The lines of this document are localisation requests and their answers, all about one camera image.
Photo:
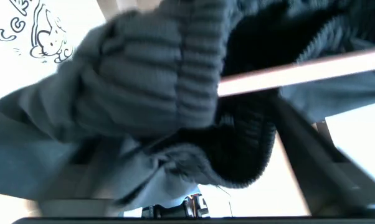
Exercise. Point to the white printed shirt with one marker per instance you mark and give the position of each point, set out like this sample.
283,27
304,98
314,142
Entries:
25,62

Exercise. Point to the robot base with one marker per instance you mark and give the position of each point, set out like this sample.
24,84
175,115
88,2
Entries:
187,208

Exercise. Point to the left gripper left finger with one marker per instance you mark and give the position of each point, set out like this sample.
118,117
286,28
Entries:
81,180

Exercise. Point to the black garment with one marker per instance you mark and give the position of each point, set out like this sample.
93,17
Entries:
144,93

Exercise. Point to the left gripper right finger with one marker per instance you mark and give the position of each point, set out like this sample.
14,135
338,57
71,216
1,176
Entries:
324,174

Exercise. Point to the pink clothes hanger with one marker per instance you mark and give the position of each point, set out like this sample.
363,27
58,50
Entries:
299,73

